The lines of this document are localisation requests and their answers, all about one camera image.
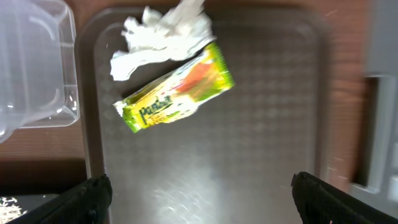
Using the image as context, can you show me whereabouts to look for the clear plastic bin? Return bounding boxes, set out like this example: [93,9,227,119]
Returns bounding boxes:
[1,0,80,142]

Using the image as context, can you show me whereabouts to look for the grey dishwasher rack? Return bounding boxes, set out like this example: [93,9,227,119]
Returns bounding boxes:
[350,0,397,217]

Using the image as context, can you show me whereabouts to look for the pile of white rice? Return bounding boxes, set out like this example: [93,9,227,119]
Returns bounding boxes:
[0,197,28,224]

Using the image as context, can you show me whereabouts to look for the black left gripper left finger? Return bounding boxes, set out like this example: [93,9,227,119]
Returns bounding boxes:
[10,174,113,224]

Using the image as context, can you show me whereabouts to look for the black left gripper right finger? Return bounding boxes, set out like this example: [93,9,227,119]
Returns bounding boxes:
[291,172,397,224]

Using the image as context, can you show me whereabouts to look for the black plastic tray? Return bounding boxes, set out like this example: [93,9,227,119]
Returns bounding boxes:
[1,194,58,212]

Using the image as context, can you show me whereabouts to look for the yellow snack wrapper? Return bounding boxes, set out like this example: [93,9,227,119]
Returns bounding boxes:
[113,42,234,133]

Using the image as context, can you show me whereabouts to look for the white tissue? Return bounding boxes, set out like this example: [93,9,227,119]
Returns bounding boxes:
[110,0,216,82]

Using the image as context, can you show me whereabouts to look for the brown serving tray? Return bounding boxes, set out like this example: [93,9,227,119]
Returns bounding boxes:
[75,5,329,223]

